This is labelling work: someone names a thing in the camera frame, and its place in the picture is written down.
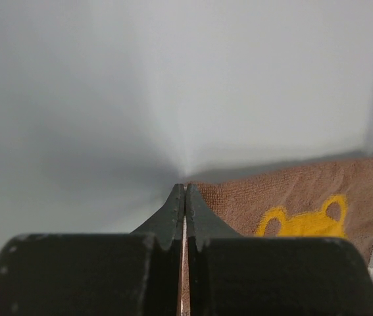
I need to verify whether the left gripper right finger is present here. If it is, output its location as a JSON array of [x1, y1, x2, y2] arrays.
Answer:
[[186, 184, 373, 315]]

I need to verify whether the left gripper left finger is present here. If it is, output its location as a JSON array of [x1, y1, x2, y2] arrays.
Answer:
[[0, 184, 185, 315]]

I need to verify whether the yellow patterned towel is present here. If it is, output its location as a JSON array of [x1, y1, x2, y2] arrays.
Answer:
[[182, 157, 373, 315]]

